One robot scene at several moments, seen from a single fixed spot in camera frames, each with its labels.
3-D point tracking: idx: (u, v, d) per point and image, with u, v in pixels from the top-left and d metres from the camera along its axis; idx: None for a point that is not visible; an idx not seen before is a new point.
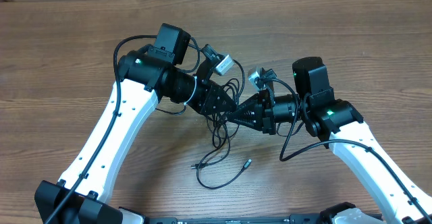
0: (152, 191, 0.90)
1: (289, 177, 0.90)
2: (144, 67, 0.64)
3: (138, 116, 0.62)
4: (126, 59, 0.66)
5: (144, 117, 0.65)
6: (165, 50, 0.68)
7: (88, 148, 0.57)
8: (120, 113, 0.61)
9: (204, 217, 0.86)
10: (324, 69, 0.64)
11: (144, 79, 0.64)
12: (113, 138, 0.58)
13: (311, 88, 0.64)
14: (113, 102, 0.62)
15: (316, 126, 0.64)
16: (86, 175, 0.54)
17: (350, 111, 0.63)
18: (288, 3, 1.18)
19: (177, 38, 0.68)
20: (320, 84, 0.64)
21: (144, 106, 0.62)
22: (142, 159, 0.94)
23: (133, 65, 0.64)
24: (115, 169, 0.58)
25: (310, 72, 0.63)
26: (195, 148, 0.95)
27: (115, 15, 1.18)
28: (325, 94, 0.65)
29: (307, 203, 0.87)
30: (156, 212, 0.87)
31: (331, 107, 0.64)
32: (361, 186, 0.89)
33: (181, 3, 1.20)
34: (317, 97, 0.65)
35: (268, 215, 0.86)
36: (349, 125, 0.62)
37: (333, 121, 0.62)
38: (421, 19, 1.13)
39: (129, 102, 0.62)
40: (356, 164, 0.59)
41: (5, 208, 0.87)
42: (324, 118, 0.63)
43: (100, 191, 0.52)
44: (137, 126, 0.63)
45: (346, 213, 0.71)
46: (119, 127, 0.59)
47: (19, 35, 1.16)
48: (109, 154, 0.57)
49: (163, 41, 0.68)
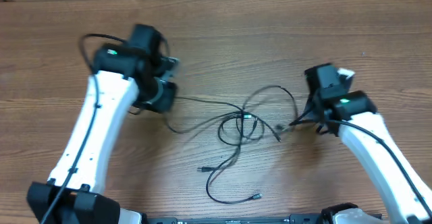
0: (152, 191, 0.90)
1: (289, 177, 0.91)
2: (119, 57, 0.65)
3: (119, 106, 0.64)
4: (100, 50, 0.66)
5: (125, 108, 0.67)
6: (139, 44, 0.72)
7: (73, 144, 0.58)
8: (100, 104, 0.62)
9: (204, 217, 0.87)
10: (331, 67, 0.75)
11: (120, 68, 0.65)
12: (96, 132, 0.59)
13: (321, 84, 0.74)
14: (91, 97, 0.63)
15: (329, 113, 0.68)
16: (75, 170, 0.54)
17: (362, 100, 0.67)
18: (288, 3, 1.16)
19: (150, 34, 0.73)
20: (329, 80, 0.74)
21: (123, 98, 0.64)
22: (142, 159, 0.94)
23: (108, 56, 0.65)
24: (103, 160, 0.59)
25: (318, 69, 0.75)
26: (195, 148, 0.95)
27: (116, 15, 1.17)
28: (336, 89, 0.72)
29: (307, 203, 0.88)
30: (156, 212, 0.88)
31: (345, 96, 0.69)
32: (360, 187, 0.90)
33: (181, 2, 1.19)
34: (329, 92, 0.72)
35: (268, 214, 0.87)
36: (361, 115, 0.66)
37: (346, 108, 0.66)
38: (421, 19, 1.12)
39: (109, 94, 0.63)
40: (366, 155, 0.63)
41: (5, 208, 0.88)
42: (337, 103, 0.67)
43: (92, 183, 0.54)
44: (121, 117, 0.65)
45: (347, 212, 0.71)
46: (101, 119, 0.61)
47: (19, 35, 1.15)
48: (96, 146, 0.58)
49: (137, 38, 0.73)
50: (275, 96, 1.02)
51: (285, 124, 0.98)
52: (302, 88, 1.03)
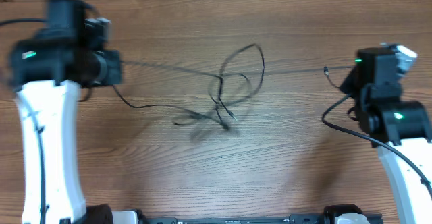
0: (156, 190, 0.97)
1: (288, 177, 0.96)
2: (38, 58, 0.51)
3: (61, 119, 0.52)
4: (15, 56, 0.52)
5: (65, 117, 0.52)
6: (61, 26, 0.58)
7: (32, 179, 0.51)
8: (41, 125, 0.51)
9: (204, 217, 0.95)
10: (395, 55, 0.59)
11: (46, 71, 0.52)
12: (50, 156, 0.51)
13: (376, 78, 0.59)
14: (27, 118, 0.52)
15: (375, 121, 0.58)
16: (46, 206, 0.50)
17: (419, 113, 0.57)
18: (287, 3, 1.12)
19: (67, 8, 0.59)
20: (387, 75, 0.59)
21: (65, 110, 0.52)
22: (143, 158, 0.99)
23: (25, 61, 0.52)
24: (72, 179, 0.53)
25: (378, 57, 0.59)
26: (196, 148, 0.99)
27: (115, 15, 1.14)
28: (390, 88, 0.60)
29: (306, 203, 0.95)
30: (158, 212, 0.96)
31: (397, 105, 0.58)
32: (358, 186, 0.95)
33: (181, 3, 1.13)
34: (380, 91, 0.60)
35: (267, 214, 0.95)
36: (412, 140, 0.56)
37: (397, 123, 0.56)
38: (422, 19, 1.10)
39: (45, 109, 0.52)
40: (401, 186, 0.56)
41: (5, 207, 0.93)
42: (387, 114, 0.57)
43: (70, 215, 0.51)
44: (73, 131, 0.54)
45: (352, 217, 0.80)
46: (48, 140, 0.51)
47: (13, 34, 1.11)
48: (57, 174, 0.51)
49: (56, 17, 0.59)
50: (275, 96, 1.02)
51: (286, 124, 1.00)
52: (302, 89, 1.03)
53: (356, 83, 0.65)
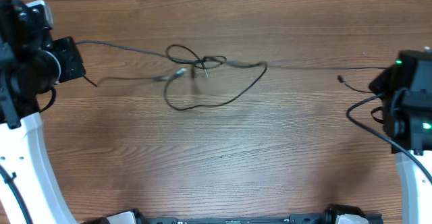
0: (157, 190, 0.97)
1: (289, 177, 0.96)
2: None
3: (30, 160, 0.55)
4: None
5: (37, 154, 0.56)
6: None
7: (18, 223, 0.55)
8: (12, 173, 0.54)
9: (204, 217, 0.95)
10: None
11: None
12: (30, 198, 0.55)
13: (413, 84, 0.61)
14: None
15: (399, 125, 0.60)
16: None
17: None
18: (287, 3, 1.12)
19: None
20: (424, 83, 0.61)
21: (32, 150, 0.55)
22: (142, 158, 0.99)
23: None
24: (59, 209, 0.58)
25: (420, 62, 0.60)
26: (195, 148, 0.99)
27: (115, 15, 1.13)
28: (426, 98, 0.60)
29: (306, 203, 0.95)
30: (158, 212, 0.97)
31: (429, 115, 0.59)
32: (357, 186, 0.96)
33: (181, 3, 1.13)
34: (414, 98, 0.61)
35: (268, 214, 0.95)
36: None
37: (423, 132, 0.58)
38: (422, 19, 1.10)
39: (9, 156, 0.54)
40: (412, 193, 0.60)
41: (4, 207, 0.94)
42: (414, 120, 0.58)
43: None
44: (44, 164, 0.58)
45: (354, 219, 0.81)
46: (23, 184, 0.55)
47: None
48: (42, 210, 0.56)
49: None
50: (275, 96, 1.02)
51: (286, 124, 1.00)
52: (302, 89, 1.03)
53: (392, 84, 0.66)
